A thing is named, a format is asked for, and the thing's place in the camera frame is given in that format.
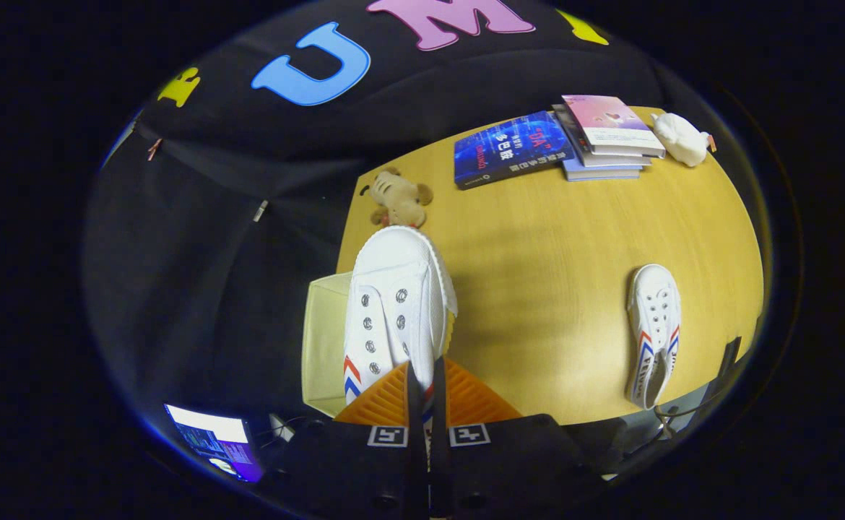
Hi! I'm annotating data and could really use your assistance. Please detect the white plush toy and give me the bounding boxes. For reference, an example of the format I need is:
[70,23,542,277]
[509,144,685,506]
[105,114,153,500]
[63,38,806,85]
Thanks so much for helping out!
[650,112,716,168]

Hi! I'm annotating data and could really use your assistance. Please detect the lit computer screen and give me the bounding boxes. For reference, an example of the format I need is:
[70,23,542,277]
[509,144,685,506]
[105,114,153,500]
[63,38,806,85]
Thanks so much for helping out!
[164,403,264,483]

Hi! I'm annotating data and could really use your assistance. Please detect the pink cover book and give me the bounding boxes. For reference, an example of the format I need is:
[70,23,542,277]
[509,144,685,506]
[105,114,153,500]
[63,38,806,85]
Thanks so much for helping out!
[561,94,667,158]

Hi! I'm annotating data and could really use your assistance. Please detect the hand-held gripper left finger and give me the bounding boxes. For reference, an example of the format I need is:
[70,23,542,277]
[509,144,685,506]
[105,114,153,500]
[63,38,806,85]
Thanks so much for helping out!
[260,361,424,520]

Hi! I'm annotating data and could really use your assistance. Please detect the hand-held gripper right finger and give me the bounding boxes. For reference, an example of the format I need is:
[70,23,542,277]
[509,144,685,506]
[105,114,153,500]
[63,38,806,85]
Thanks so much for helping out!
[430,357,611,520]

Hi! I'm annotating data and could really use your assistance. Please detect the beige fabric storage box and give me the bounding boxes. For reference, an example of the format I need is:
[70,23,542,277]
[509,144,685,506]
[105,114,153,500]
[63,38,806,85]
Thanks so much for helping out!
[301,273,355,418]

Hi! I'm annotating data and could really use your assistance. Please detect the white canvas shoe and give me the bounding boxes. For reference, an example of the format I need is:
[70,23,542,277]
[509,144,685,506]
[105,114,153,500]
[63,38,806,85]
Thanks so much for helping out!
[343,225,459,463]
[625,264,683,410]

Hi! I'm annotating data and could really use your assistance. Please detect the blue cover book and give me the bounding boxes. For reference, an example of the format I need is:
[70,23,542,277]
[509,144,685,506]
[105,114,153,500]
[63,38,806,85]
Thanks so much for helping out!
[454,110,575,191]

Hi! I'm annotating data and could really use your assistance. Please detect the light blue book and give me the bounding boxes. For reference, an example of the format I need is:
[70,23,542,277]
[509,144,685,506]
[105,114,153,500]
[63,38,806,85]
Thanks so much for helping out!
[561,155,641,181]

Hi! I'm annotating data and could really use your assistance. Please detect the brown plush toy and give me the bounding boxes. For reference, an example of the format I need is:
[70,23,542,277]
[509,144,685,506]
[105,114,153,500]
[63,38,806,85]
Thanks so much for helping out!
[370,168,434,228]

